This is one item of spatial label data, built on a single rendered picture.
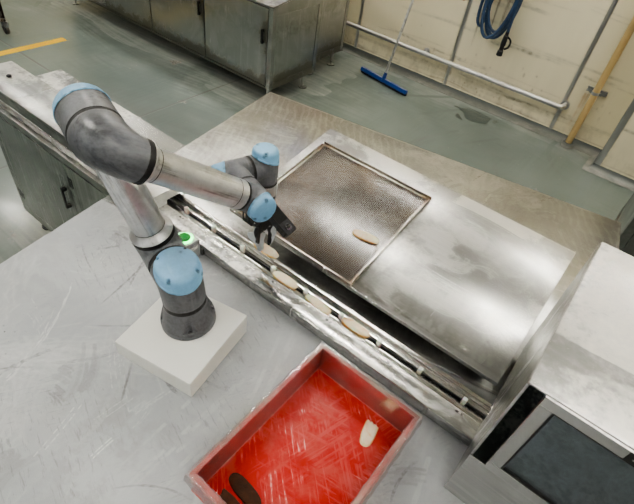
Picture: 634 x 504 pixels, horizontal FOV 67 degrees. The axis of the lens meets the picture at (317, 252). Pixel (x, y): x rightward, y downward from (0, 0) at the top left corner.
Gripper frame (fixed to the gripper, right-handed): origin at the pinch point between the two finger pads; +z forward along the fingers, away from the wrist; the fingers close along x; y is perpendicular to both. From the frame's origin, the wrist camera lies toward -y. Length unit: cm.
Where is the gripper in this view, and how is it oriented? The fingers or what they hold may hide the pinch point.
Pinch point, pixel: (266, 246)
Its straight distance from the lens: 153.8
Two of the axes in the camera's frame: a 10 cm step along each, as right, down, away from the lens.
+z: -1.2, 7.2, 6.9
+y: -7.8, -4.9, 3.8
